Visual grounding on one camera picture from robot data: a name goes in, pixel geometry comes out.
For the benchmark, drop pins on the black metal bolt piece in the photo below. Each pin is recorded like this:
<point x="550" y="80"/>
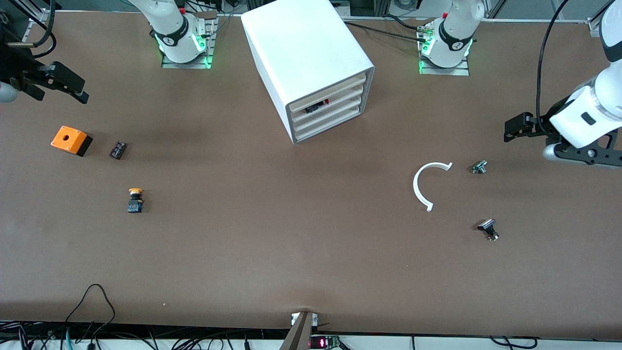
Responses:
<point x="487" y="225"/>

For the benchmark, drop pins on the aluminium frame rail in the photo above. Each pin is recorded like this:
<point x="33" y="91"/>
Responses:
<point x="36" y="14"/>
<point x="595" y="25"/>

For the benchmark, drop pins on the small metal knob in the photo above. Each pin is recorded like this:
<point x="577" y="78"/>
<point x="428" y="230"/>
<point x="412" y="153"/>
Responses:
<point x="479" y="167"/>

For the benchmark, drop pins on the orange capped push button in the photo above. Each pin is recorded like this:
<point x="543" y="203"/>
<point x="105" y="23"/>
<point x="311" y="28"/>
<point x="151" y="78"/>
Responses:
<point x="135" y="205"/>

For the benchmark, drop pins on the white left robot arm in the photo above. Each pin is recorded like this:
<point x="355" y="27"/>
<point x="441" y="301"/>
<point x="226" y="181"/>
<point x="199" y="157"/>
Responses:
<point x="583" y="116"/>

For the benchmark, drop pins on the red LED display device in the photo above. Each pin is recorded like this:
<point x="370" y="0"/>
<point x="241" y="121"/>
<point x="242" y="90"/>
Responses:
<point x="321" y="343"/>

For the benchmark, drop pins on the white drawer cabinet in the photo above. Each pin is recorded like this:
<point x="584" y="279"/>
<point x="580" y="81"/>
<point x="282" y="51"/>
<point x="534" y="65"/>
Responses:
<point x="301" y="43"/>

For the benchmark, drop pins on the brown camera mount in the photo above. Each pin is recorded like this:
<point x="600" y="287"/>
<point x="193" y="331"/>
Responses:
<point x="301" y="333"/>

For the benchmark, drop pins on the orange box with hole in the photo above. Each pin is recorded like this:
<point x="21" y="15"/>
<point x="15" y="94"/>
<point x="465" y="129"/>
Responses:
<point x="68" y="138"/>

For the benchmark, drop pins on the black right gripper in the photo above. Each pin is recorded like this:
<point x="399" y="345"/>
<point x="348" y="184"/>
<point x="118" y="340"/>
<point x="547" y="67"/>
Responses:
<point x="10" y="65"/>

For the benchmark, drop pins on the white plastic drawer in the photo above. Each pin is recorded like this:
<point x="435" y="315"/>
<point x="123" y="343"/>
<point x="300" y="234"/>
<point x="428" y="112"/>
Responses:
<point x="347" y="118"/>
<point x="347" y="109"/>
<point x="347" y="99"/>
<point x="347" y="90"/>

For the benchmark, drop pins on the small black terminal block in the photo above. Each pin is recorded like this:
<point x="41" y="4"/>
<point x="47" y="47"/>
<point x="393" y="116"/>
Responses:
<point x="118" y="149"/>

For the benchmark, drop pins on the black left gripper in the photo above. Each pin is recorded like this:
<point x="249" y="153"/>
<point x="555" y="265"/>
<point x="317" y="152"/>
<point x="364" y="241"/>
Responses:
<point x="555" y="118"/>

